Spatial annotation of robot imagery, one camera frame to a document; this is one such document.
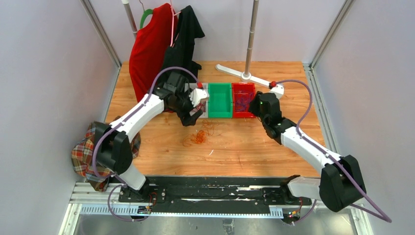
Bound white clothes rack stand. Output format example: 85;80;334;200
215;0;270;89

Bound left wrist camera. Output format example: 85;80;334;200
189;88;209;107

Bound plaid shirt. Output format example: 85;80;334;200
71;121;148;192

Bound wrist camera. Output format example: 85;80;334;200
269;81;285;99
189;88;209;107

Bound black shirt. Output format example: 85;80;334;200
157;4;206;114

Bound white plastic bin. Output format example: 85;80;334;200
184;83;209;118

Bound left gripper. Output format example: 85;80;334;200
170;89;203;126

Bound pink hanger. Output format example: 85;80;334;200
169;0;181;47

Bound purple wire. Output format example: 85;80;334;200
234;91;255;113

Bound red shirt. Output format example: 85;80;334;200
129;3;172;103

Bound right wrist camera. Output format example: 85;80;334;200
269;81;285;99

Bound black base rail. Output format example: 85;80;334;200
116;176;313;217

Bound red plastic bin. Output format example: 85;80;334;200
231;83;256;118

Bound green plastic bin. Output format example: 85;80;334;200
208;83;233;118

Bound green hanger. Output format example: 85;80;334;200
139;9;153;29

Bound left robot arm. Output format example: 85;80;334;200
92;67;209;202

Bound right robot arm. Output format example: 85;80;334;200
249;92;366;212

